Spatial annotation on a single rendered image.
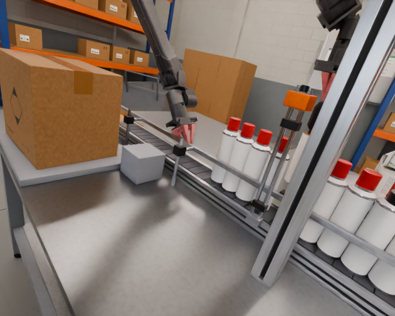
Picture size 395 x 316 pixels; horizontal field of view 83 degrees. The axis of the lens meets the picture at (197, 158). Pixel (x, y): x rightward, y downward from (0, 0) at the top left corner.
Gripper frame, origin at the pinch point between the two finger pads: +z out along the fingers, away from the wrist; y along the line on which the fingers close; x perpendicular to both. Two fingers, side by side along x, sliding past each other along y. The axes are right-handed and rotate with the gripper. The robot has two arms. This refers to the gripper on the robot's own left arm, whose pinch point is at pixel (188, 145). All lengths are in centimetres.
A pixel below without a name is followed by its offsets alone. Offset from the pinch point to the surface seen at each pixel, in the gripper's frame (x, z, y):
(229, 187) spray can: -14.8, 16.9, -3.2
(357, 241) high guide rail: -43, 32, -5
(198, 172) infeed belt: -3.7, 10.3, -2.8
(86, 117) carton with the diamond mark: 8.1, -14.1, -28.6
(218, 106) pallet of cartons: 167, -88, 259
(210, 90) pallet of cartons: 170, -119, 255
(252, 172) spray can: -23.5, 14.3, -3.2
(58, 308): 57, 46, -38
